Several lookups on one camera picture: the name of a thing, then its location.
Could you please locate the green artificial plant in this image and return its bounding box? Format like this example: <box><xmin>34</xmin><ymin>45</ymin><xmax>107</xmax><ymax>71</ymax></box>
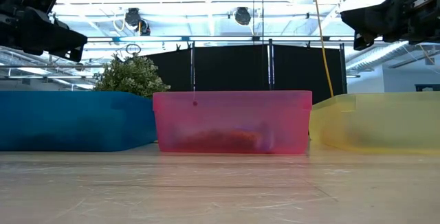
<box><xmin>93</xmin><ymin>52</ymin><xmax>172</xmax><ymax>99</ymax></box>

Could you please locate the black partition panel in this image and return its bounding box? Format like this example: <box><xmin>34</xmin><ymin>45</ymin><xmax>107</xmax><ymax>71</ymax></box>
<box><xmin>272</xmin><ymin>43</ymin><xmax>347</xmax><ymax>105</ymax></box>
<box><xmin>144</xmin><ymin>45</ymin><xmax>194</xmax><ymax>93</ymax></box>
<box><xmin>194</xmin><ymin>44</ymin><xmax>271</xmax><ymax>92</ymax></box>

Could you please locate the yellow hanging cable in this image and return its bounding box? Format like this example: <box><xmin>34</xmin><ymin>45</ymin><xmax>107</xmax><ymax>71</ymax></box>
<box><xmin>311</xmin><ymin>0</ymin><xmax>336</xmax><ymax>99</ymax></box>

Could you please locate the black ceiling dome fixture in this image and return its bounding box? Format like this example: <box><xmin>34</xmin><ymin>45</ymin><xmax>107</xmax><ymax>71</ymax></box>
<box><xmin>234</xmin><ymin>6</ymin><xmax>252</xmax><ymax>26</ymax></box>
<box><xmin>123</xmin><ymin>7</ymin><xmax>152</xmax><ymax>37</ymax></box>

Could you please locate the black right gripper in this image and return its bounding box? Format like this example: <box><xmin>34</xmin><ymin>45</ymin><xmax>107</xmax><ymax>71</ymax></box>
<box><xmin>340</xmin><ymin>0</ymin><xmax>440</xmax><ymax>52</ymax></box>

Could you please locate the thin wire ring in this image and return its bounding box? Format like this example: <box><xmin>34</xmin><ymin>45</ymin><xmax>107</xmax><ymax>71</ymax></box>
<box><xmin>124</xmin><ymin>43</ymin><xmax>142</xmax><ymax>56</ymax></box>

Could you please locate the yellow plastic bin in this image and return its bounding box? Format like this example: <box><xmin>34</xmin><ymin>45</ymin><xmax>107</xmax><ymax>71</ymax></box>
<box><xmin>308</xmin><ymin>91</ymin><xmax>440</xmax><ymax>157</ymax></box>

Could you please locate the dark wall box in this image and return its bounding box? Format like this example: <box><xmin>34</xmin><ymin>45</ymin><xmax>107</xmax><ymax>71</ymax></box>
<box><xmin>414</xmin><ymin>83</ymin><xmax>440</xmax><ymax>92</ymax></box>

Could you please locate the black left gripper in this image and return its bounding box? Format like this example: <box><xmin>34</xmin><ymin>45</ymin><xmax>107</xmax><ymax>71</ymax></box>
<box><xmin>0</xmin><ymin>0</ymin><xmax>89</xmax><ymax>63</ymax></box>

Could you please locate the horizontal metal beam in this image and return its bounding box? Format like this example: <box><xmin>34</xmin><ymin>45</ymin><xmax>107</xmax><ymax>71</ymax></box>
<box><xmin>85</xmin><ymin>35</ymin><xmax>355</xmax><ymax>44</ymax></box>

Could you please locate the pink plastic bin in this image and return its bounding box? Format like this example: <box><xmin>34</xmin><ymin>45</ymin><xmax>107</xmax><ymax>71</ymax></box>
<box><xmin>152</xmin><ymin>89</ymin><xmax>314</xmax><ymax>156</ymax></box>

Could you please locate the blue plastic bin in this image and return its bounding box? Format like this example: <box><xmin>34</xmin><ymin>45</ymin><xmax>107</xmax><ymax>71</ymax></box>
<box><xmin>0</xmin><ymin>90</ymin><xmax>159</xmax><ymax>153</ymax></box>

